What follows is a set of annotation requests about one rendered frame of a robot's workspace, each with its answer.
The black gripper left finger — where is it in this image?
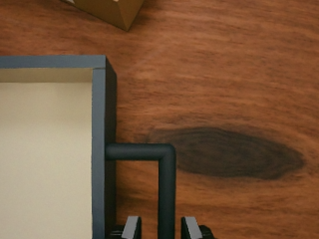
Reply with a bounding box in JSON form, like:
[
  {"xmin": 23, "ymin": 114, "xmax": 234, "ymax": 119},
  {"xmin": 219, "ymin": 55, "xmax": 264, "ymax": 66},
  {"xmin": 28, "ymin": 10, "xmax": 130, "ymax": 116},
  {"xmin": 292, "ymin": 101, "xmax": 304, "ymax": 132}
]
[{"xmin": 105, "ymin": 216, "xmax": 142, "ymax": 239}]

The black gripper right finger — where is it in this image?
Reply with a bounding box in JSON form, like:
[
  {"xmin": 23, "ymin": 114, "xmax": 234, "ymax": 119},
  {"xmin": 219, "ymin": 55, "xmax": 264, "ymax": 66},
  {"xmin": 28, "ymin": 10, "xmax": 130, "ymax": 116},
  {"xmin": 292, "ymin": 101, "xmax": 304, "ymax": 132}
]
[{"xmin": 180, "ymin": 216, "xmax": 217, "ymax": 239}]

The tan cardboard box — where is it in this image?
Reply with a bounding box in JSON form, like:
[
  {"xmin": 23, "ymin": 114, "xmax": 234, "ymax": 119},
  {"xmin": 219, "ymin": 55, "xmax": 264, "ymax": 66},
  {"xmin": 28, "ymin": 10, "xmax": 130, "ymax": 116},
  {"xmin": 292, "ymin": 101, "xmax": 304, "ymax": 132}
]
[{"xmin": 61, "ymin": 0, "xmax": 146, "ymax": 32}]

